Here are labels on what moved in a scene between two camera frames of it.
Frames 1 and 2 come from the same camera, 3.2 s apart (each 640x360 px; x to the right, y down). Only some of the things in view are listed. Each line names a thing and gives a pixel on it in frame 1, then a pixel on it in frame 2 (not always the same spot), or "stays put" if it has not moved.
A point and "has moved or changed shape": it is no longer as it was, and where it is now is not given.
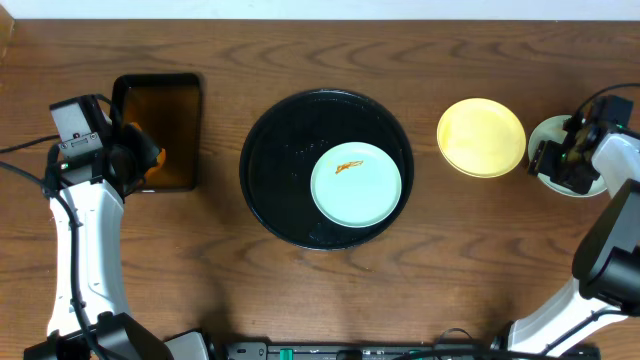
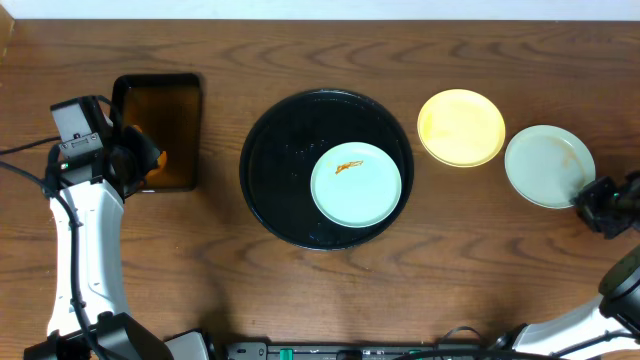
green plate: x=356 y=184 stays put
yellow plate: x=482 y=137 has moved or changed shape
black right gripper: x=542 y=162 -> x=586 y=201
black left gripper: x=134 y=141 stays put
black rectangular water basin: x=168 y=107 stays put
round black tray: x=282 y=148 stays put
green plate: x=554 y=130 has moved or changed shape
